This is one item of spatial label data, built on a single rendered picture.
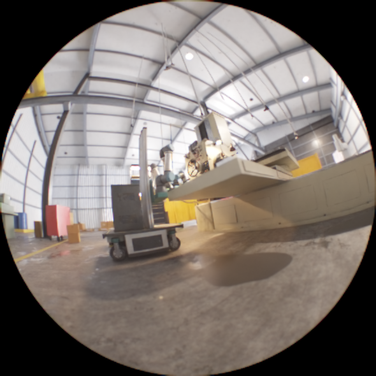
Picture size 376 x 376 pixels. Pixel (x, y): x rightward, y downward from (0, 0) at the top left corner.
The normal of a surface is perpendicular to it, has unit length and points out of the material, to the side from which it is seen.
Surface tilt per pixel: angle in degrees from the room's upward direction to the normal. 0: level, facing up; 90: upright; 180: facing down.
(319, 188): 90
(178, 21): 169
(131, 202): 90
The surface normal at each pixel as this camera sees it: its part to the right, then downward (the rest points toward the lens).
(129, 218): 0.51, -0.25
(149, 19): 0.04, 1.00
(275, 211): -0.82, 0.01
